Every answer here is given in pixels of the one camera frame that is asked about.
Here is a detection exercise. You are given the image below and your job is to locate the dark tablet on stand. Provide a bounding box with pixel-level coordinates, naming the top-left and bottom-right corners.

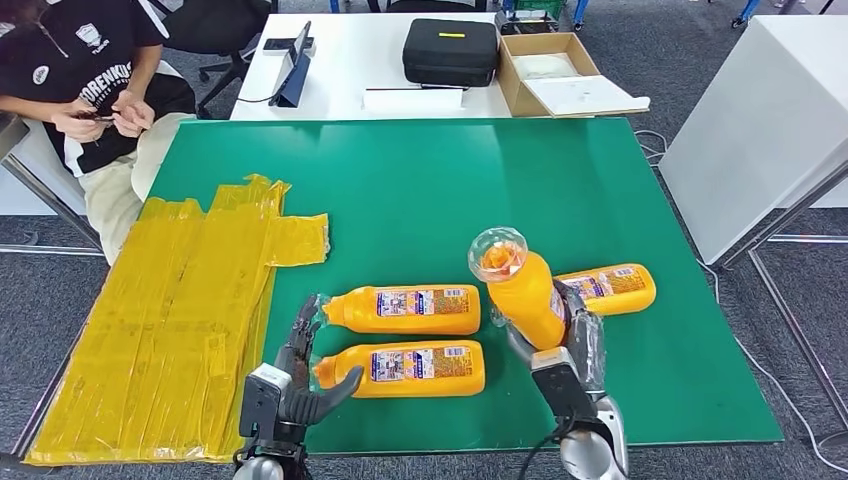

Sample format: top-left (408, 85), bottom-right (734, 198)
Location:
top-left (270, 21), bottom-right (314, 109)

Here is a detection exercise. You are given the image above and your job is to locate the open cardboard box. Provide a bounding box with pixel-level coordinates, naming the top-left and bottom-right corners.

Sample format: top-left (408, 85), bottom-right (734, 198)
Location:
top-left (496, 32), bottom-right (652, 120)

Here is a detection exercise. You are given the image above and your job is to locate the orange detergent bottle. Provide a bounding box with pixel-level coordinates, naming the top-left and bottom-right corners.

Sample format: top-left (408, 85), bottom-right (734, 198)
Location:
top-left (555, 262), bottom-right (658, 317)
top-left (311, 340), bottom-right (487, 399)
top-left (467, 227), bottom-right (571, 352)
top-left (317, 284), bottom-right (482, 336)

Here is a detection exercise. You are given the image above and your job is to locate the black phone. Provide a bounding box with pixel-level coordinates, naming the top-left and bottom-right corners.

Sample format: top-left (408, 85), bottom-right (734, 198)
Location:
top-left (262, 36), bottom-right (315, 52)

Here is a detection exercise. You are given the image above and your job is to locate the white foam panel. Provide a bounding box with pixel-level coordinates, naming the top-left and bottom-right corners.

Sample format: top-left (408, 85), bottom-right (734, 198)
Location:
top-left (525, 75), bottom-right (652, 118)

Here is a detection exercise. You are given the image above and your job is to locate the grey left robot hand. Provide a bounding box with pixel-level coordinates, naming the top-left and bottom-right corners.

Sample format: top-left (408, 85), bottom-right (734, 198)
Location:
top-left (274, 294), bottom-right (364, 427)

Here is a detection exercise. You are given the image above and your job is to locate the person's left hand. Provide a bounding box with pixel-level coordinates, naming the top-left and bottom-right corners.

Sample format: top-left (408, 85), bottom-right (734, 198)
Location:
top-left (109, 89), bottom-right (157, 138)

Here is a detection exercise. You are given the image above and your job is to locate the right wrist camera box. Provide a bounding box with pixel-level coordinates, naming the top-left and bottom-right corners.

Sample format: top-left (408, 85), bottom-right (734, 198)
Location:
top-left (529, 346), bottom-right (601, 420)

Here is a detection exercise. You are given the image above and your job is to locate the person's right hand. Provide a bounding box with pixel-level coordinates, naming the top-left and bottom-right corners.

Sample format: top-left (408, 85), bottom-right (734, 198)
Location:
top-left (49, 99), bottom-right (107, 144)

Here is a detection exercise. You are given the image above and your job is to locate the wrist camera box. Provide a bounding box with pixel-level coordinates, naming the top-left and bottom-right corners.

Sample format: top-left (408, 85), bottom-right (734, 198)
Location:
top-left (529, 346), bottom-right (601, 420)
top-left (238, 362), bottom-right (293, 439)

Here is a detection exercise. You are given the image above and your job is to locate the grey metal desk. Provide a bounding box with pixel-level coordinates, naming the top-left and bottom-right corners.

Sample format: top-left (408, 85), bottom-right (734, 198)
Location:
top-left (0, 112), bottom-right (107, 256)

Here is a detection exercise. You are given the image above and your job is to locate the white desk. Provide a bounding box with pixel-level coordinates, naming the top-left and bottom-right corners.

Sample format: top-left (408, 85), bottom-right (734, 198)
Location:
top-left (229, 13), bottom-right (513, 122)

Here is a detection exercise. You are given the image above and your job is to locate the black zip case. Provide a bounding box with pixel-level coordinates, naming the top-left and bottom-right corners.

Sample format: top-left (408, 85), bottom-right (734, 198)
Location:
top-left (401, 18), bottom-right (500, 89)

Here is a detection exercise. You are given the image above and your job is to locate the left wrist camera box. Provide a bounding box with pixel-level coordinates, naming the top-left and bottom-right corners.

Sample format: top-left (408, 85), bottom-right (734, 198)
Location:
top-left (238, 362), bottom-right (293, 439)

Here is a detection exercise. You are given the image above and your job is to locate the white floor cable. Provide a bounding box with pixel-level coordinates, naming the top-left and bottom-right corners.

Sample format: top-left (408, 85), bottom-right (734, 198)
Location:
top-left (696, 258), bottom-right (848, 477)
top-left (633, 129), bottom-right (670, 166)

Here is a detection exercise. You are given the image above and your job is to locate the thin black pen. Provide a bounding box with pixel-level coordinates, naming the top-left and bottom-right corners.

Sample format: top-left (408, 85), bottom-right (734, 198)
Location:
top-left (365, 84), bottom-right (470, 92)

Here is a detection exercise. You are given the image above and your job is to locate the white paper sheet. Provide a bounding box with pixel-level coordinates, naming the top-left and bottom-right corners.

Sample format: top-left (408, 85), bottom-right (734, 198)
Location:
top-left (361, 88), bottom-right (465, 114)

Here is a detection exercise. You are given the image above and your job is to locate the black office chair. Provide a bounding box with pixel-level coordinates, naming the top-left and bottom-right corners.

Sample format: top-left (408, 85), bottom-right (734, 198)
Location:
top-left (152, 0), bottom-right (280, 121)

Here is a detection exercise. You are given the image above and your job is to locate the green crate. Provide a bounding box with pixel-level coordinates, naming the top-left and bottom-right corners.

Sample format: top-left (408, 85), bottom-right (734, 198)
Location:
top-left (512, 0), bottom-right (568, 21)

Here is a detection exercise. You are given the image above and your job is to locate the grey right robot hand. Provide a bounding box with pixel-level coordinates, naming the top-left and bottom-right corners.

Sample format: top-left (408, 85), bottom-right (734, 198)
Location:
top-left (505, 279), bottom-right (608, 399)

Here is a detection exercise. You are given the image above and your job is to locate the white plastic bag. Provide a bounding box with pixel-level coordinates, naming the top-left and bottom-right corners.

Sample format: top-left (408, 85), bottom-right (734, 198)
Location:
top-left (510, 53), bottom-right (582, 81)

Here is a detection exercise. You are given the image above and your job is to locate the yellow tape patch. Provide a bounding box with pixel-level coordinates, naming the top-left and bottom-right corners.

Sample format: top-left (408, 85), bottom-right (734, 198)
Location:
top-left (25, 173), bottom-right (331, 465)

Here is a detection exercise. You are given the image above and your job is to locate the person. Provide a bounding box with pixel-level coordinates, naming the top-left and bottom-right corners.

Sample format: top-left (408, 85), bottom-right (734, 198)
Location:
top-left (0, 0), bottom-right (197, 266)

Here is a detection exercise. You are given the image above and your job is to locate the white side table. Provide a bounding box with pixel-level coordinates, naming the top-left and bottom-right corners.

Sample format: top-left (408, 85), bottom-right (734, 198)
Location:
top-left (659, 14), bottom-right (848, 429)

